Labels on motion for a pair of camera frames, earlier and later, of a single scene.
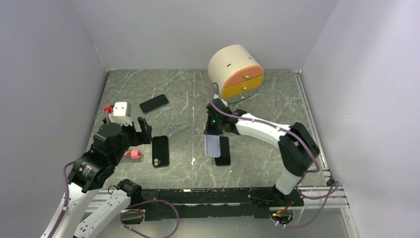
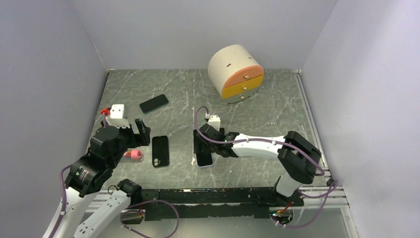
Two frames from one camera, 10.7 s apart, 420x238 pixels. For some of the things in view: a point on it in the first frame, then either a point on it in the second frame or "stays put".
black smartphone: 224,159 → 204,159
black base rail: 160,204 stays put
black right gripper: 208,130 → 205,148
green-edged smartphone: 153,103 stays put
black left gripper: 139,137 stays put
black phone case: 160,151 stays put
